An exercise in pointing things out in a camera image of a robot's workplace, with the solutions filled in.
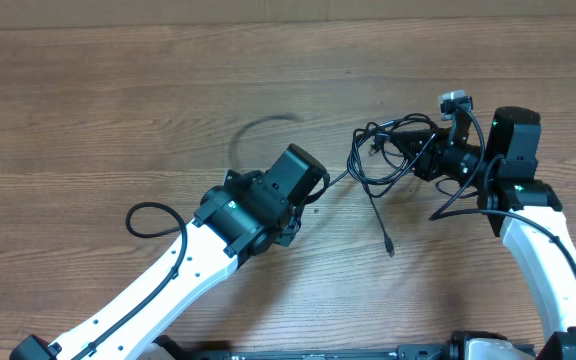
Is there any black USB cable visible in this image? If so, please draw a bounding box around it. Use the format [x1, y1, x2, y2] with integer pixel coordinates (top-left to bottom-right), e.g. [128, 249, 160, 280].
[325, 112, 442, 259]

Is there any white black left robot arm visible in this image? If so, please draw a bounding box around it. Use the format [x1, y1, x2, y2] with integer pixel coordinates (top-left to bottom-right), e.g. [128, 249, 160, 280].
[10, 144, 330, 360]

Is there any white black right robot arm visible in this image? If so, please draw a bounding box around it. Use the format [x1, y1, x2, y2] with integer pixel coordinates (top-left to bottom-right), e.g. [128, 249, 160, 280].
[370, 104, 576, 359]

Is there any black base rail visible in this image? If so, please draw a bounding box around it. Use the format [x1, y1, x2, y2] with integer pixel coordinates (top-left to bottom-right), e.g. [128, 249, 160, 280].
[140, 332, 535, 360]

